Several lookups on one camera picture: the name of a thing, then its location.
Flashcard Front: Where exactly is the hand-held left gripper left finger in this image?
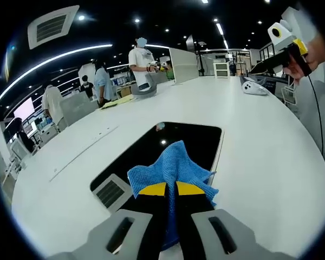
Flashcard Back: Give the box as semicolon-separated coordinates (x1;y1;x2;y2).
47;181;170;260

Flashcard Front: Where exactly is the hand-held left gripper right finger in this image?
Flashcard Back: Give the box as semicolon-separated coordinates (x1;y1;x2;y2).
175;180;295;260

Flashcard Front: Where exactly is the blue cleaning cloth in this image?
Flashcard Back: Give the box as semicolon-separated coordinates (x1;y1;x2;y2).
127;140;220;251

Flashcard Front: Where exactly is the person's right hand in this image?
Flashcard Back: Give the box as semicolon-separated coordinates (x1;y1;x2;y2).
284;34;325;81

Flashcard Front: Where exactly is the white spare gripper device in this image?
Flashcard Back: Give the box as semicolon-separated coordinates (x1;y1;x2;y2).
242;81;269;96

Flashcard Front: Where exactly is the white drawer cabinet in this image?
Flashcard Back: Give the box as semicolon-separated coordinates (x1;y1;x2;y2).
213;61;231;79

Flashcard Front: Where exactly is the person's light shirt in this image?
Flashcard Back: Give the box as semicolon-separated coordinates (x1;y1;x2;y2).
297;61;325;174

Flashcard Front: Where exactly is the black stand with panel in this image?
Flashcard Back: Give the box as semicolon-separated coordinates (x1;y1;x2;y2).
186;34;207;77

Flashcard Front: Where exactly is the white table socket panel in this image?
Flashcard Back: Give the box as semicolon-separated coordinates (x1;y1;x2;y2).
50;126;120;182

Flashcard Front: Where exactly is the white desk divider panel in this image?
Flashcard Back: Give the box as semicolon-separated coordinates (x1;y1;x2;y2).
169;47;199;86

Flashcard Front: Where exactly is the yellow paper folder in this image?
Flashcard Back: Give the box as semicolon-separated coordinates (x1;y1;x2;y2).
99;95;138;111

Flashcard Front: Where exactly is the white office chair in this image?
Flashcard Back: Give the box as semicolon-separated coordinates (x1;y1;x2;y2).
4;140;28;180

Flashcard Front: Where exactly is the curved ceiling light strip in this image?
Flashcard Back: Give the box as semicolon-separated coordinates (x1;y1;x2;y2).
0;44;113;108

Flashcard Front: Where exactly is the ceiling air conditioner vent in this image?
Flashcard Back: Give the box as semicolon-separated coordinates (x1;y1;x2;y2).
27;5;80;50

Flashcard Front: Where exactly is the white wire chair frame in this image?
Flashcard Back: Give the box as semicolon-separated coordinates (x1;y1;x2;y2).
281;78;297;105

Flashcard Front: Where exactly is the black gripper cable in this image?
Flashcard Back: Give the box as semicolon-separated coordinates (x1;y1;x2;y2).
306;74;325;152

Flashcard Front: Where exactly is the bright wall screen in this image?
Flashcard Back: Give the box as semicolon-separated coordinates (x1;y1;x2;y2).
13;97;35;120

